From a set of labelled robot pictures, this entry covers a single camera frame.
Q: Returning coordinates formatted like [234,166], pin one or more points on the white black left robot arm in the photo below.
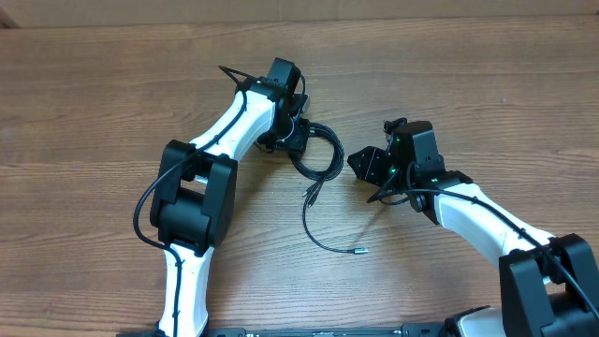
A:
[194,193]

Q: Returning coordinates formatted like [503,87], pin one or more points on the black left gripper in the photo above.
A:
[298,129]

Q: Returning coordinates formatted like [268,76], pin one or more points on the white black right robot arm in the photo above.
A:
[549,284]

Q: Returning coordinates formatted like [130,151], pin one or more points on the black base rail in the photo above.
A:
[327,331]

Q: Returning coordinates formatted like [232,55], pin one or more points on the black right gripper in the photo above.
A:
[379,161]

